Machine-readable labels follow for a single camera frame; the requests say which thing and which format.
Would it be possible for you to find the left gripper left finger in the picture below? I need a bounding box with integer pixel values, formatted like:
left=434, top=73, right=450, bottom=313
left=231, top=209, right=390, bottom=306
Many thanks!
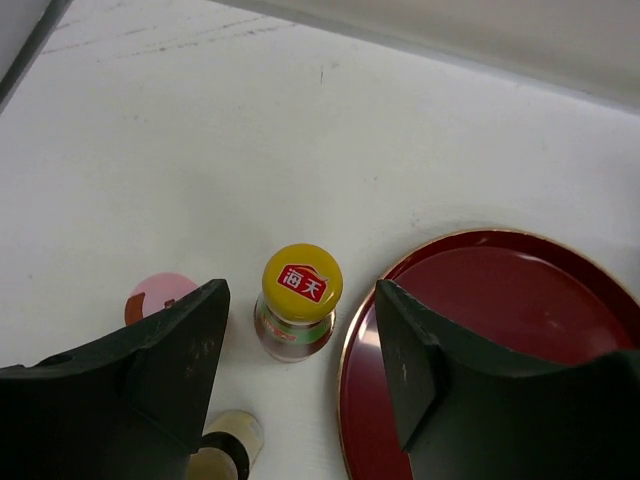
left=1, top=279, right=230, bottom=479

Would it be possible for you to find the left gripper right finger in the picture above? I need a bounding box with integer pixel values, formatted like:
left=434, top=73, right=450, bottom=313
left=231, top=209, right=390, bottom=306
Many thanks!
left=375, top=280, right=639, bottom=479

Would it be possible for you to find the yellow label oil bottle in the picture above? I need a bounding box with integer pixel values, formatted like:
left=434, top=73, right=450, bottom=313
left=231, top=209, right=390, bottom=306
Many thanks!
left=186, top=410, right=264, bottom=480

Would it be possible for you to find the yellow cap red sauce bottle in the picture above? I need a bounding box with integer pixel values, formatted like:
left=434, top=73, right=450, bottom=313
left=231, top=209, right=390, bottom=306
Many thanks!
left=253, top=243, right=344, bottom=363

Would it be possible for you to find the pink cap shaker bottle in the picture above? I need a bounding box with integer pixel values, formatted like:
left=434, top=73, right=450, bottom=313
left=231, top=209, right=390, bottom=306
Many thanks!
left=124, top=272, right=198, bottom=326

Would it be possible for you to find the red round tray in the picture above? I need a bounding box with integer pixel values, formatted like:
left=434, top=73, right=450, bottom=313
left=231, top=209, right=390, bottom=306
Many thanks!
left=337, top=229, right=639, bottom=479

